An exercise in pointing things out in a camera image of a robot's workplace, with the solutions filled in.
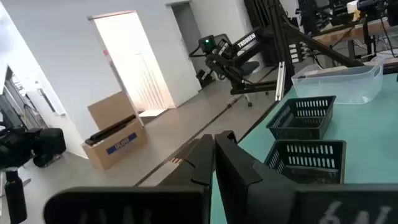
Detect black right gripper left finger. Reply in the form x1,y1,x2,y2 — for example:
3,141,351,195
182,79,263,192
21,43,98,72
155,133,216,188

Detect black video camera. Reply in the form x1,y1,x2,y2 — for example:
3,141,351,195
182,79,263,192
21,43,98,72
0,126,67,171

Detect black office chair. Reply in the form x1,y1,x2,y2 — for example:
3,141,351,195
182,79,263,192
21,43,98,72
226,60,269,108

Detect black box white labels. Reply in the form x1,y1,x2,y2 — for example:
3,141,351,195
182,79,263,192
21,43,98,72
287,42,301,64

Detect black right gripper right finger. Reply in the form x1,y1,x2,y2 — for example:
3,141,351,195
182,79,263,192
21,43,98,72
214,129,298,224

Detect wooden workbench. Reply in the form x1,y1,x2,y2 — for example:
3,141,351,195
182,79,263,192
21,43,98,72
310,17,398,60

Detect clear plastic bin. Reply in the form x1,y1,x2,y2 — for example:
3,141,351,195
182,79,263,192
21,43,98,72
290,57,385,105

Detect black aluminium station frame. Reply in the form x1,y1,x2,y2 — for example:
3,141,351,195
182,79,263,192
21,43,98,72
244,0,368,102

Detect green table mat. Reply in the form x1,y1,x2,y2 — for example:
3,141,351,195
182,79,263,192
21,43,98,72
210,72,398,224

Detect long black bar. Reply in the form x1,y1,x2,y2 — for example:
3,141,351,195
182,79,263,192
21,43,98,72
84,114,137,147

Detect brown ULINE cardboard box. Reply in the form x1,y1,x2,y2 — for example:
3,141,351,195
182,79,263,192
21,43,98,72
81,91,149,171

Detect grey door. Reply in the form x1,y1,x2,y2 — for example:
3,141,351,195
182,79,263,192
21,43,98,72
170,1,203,93

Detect black slotted plastic basket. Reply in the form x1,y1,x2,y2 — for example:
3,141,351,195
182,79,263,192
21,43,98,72
263,139,347,185
266,95,337,141

